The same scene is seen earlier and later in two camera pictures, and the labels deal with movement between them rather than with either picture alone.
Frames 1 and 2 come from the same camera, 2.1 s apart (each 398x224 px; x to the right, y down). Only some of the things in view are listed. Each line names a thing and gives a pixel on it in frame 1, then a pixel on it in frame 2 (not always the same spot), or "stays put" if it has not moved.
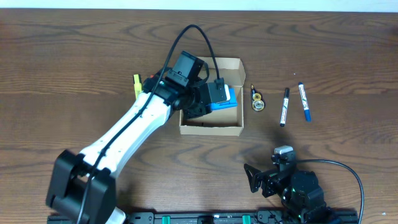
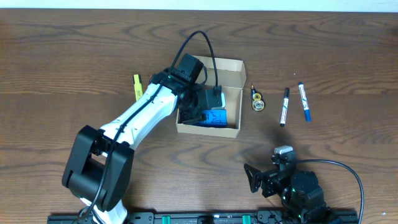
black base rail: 270,216 stays put
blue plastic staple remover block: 230,102 → 214,117
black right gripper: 270,177 stays put
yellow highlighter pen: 137,85 stays put
